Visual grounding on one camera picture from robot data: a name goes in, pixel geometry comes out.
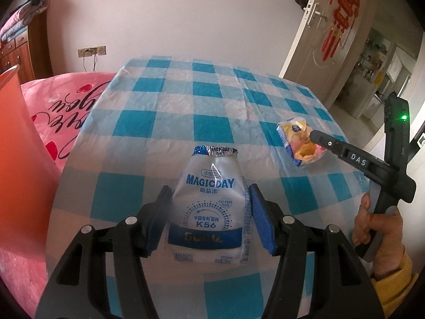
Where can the white panel door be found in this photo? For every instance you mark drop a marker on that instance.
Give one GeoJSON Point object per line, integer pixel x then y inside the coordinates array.
{"type": "Point", "coordinates": [308, 56]}

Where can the white blue drink pouch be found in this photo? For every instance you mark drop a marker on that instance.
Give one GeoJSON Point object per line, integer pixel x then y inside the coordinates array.
{"type": "Point", "coordinates": [206, 206]}

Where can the orange plastic bucket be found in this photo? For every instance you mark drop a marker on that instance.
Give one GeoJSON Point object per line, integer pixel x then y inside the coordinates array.
{"type": "Point", "coordinates": [20, 139]}

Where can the person's right hand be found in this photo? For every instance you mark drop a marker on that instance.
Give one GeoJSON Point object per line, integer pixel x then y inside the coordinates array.
{"type": "Point", "coordinates": [390, 242]}

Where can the white kitchen shelf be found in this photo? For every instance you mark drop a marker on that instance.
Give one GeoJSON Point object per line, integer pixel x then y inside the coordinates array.
{"type": "Point", "coordinates": [372, 56]}

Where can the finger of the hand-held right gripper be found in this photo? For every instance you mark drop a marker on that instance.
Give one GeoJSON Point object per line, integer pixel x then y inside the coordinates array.
{"type": "Point", "coordinates": [352, 158]}

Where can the pink printed blanket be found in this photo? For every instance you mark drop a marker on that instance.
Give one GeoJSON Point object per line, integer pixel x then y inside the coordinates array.
{"type": "Point", "coordinates": [56, 99]}

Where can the beige wall outlet row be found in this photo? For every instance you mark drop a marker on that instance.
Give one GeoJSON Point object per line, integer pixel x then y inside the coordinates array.
{"type": "Point", "coordinates": [93, 51]}

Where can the pile of folded clothes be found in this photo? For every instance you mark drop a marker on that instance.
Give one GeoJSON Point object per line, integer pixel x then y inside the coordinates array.
{"type": "Point", "coordinates": [23, 16]}

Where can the yellow snack packet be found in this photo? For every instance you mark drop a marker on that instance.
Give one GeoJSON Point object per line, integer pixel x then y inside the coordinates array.
{"type": "Point", "coordinates": [298, 143]}

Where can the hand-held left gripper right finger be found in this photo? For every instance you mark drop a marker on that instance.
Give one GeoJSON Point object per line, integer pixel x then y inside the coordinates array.
{"type": "Point", "coordinates": [262, 222]}

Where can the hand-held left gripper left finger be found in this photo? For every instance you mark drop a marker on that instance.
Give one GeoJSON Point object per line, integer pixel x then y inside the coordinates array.
{"type": "Point", "coordinates": [157, 226]}

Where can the blue white checkered tablecloth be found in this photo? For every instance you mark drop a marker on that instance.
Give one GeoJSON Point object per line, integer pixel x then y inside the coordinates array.
{"type": "Point", "coordinates": [215, 106]}

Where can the person's right forearm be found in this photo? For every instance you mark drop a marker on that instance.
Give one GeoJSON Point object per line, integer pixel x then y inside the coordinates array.
{"type": "Point", "coordinates": [395, 292]}

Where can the red door decoration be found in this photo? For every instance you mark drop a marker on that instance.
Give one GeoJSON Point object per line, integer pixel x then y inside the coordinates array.
{"type": "Point", "coordinates": [345, 3]}

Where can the brown wooden cabinet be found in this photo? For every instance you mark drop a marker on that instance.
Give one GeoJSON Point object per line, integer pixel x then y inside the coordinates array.
{"type": "Point", "coordinates": [36, 50]}

